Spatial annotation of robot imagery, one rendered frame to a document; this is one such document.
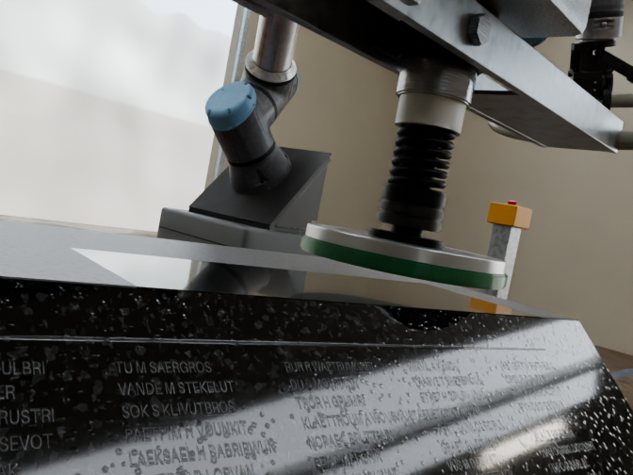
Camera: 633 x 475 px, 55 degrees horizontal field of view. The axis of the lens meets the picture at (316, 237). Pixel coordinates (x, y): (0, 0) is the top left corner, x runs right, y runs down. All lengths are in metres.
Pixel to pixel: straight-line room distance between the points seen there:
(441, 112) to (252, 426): 0.37
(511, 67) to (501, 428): 0.36
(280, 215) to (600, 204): 6.10
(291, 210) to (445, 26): 1.21
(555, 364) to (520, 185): 7.22
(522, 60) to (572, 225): 6.91
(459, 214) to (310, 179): 6.49
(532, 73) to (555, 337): 0.29
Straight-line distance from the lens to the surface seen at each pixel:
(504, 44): 0.67
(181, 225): 1.80
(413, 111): 0.64
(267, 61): 1.77
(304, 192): 1.76
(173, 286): 0.45
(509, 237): 2.45
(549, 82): 0.78
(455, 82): 0.64
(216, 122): 1.71
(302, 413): 0.44
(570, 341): 0.75
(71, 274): 0.43
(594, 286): 7.48
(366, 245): 0.56
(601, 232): 7.49
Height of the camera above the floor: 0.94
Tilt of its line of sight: 3 degrees down
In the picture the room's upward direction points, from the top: 11 degrees clockwise
